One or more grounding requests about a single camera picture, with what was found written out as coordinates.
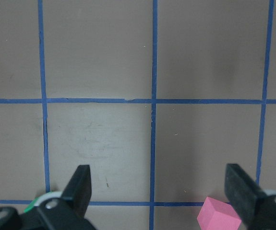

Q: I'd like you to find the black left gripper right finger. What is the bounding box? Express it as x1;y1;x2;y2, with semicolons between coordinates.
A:
225;163;276;230

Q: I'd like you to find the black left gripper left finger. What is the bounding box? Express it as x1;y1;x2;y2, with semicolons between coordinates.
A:
36;165;95;230

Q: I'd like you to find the green foam cube near left base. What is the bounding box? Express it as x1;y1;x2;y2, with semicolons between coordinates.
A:
24;191;52;213

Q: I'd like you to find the pink foam cube centre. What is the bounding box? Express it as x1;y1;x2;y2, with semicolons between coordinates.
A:
197;196;241;230

